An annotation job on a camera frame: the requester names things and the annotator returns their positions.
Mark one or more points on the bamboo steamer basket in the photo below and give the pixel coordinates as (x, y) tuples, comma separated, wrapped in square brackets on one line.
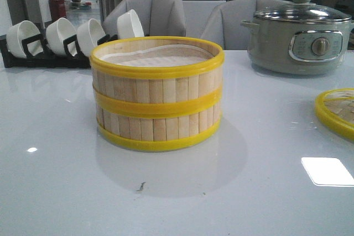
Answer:
[(163, 134), (156, 92)]

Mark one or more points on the woven bamboo steamer lid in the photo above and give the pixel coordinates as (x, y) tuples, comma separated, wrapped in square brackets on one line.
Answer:
[(334, 109)]

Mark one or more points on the liner cloth in left basket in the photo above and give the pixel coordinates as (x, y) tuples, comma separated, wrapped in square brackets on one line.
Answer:
[(160, 56)]

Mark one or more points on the grey chair right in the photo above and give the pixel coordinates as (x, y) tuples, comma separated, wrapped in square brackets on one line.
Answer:
[(223, 25)]

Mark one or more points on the grey chair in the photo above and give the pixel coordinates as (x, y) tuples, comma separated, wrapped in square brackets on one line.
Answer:
[(158, 17), (223, 25)]

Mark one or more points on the grey chair left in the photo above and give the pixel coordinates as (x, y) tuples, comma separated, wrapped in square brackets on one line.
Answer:
[(158, 17)]

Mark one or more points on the white bowl rightmost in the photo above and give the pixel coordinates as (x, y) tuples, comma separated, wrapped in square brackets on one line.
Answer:
[(129, 25)]

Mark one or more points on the white bowl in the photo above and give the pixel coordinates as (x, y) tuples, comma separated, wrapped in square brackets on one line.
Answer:
[(129, 25), (17, 33), (88, 34), (57, 32)]

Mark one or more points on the green electric cooking pot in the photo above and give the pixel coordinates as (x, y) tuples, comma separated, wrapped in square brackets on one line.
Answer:
[(297, 48)]

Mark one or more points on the black dish rack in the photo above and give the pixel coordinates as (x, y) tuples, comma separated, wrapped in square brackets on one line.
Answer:
[(73, 58)]

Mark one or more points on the red bin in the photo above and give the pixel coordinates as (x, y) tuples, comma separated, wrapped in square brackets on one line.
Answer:
[(57, 9)]

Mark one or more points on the glass pot lid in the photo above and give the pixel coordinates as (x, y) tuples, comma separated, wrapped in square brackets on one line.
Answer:
[(303, 11)]

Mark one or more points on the white bowl far left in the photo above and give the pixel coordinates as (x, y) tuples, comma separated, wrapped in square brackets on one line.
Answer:
[(17, 33)]

